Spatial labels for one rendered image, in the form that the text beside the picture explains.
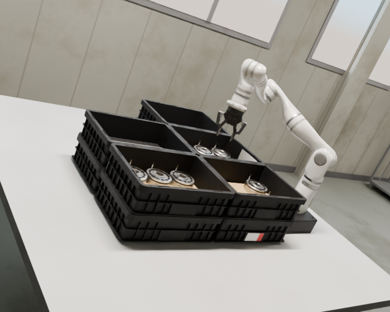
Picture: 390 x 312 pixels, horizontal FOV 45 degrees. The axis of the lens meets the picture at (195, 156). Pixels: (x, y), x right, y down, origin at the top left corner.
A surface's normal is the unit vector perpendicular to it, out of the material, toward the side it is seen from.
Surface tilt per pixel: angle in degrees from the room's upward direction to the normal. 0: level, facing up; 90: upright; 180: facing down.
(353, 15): 90
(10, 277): 0
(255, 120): 90
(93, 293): 0
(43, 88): 90
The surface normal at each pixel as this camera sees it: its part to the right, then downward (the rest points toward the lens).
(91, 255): 0.37, -0.87
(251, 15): 0.50, 0.48
